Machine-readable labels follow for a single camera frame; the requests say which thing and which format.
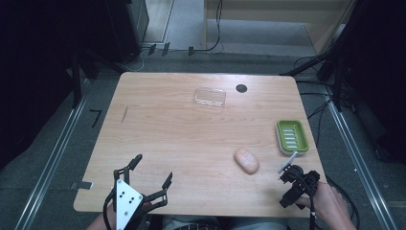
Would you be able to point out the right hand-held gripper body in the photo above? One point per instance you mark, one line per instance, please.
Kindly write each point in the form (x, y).
(298, 185)

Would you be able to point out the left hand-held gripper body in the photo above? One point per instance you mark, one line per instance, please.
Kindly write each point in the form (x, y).
(125, 199)

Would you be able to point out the green soap dish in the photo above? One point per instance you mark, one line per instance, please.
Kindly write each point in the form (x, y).
(292, 136)

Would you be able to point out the pink soap bar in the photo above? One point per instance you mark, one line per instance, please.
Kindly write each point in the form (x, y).
(246, 161)

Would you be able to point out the person's left hand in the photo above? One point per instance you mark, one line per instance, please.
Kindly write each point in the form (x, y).
(110, 214)

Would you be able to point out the person's right hand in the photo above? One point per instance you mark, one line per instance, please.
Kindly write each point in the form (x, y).
(328, 204)

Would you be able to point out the black tape corner mark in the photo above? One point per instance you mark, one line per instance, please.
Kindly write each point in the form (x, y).
(96, 115)

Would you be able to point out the person's grey pants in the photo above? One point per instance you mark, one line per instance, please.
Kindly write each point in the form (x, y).
(223, 223)

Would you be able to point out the black round table grommet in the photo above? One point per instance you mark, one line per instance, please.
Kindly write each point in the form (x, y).
(241, 88)

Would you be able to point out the clear plastic box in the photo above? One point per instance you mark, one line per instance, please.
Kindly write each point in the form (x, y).
(209, 97)

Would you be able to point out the black metal stand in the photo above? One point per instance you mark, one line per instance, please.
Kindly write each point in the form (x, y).
(335, 70)
(76, 76)

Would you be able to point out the black plug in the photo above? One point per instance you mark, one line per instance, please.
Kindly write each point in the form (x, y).
(165, 48)
(152, 49)
(191, 51)

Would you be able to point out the black cabinet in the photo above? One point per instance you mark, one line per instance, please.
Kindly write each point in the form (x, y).
(127, 28)

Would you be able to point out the dark curtain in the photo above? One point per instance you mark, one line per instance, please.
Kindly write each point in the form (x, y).
(379, 64)
(32, 64)

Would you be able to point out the light wooden shelf unit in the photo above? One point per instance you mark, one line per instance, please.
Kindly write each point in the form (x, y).
(271, 19)

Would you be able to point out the metal floor rail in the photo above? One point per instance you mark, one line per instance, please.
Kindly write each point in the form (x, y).
(357, 159)
(52, 159)

